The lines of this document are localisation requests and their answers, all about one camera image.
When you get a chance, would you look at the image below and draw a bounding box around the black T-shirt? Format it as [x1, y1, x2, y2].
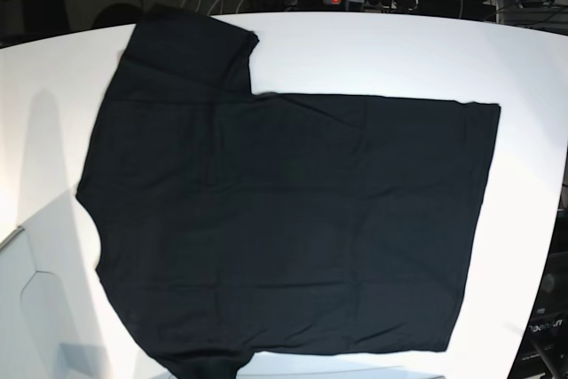
[76, 6, 501, 378]

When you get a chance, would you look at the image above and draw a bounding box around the black power strip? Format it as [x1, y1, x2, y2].
[291, 0, 419, 13]

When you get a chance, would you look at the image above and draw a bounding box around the black equipment box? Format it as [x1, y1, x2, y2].
[509, 245, 568, 379]

